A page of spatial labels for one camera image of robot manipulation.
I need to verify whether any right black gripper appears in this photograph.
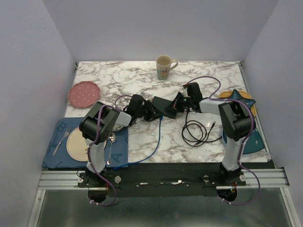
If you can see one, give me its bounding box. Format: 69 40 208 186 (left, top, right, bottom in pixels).
165 92 193 114

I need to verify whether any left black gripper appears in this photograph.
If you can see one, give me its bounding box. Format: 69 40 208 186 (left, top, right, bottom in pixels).
136 100 164 122

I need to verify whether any blue ethernet cable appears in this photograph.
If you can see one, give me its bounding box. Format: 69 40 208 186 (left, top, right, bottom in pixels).
113 115 164 171

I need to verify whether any dark grey network switch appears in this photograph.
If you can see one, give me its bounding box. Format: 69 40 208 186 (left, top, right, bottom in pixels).
151 96 172 117

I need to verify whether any black ethernet cable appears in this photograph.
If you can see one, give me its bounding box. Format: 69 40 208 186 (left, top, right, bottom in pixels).
181 112 224 147

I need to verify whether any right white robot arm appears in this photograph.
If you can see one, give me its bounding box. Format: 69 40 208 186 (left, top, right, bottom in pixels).
165 82 255 185

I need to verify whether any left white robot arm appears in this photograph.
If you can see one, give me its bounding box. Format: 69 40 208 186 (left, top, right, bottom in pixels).
79 95 163 187

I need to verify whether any floral patterned bowl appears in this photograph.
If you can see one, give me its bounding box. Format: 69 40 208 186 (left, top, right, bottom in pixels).
112 124 124 132

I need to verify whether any cream patterned mug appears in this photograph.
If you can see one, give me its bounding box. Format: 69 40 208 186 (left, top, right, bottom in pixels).
156 55 178 80

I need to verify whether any silver spoon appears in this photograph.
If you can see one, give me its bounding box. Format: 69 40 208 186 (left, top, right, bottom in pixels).
107 132 116 165

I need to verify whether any yellow woven tray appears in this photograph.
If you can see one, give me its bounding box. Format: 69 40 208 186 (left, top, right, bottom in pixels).
219 89 257 116

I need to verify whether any blue star shaped dish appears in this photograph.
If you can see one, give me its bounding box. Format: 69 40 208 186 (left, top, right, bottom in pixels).
231 89 256 116

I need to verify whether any pink polka dot plate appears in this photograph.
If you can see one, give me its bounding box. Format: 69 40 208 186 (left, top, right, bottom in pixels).
67 81 100 108

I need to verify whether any cream round plate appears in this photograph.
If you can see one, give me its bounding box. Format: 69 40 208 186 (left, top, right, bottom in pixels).
66 127 88 162

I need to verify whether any teal ceramic plate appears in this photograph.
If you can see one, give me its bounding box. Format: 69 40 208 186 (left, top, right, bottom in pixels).
222 122 265 155

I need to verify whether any silver fork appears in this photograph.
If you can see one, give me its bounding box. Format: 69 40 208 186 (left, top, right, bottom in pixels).
53 128 71 156

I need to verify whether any blue letter placemat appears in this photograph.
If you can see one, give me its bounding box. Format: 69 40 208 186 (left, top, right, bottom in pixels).
42 117 128 169

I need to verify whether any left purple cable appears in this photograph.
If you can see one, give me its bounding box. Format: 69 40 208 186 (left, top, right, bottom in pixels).
86 96 133 207

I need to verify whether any purple cable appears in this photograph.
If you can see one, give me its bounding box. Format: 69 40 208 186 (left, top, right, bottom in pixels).
186 76 261 206
86 96 133 207

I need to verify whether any black mounting base plate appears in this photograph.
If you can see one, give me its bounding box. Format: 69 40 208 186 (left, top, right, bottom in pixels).
78 163 246 198

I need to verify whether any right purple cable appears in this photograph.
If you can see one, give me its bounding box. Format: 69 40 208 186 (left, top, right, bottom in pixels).
186 76 261 206

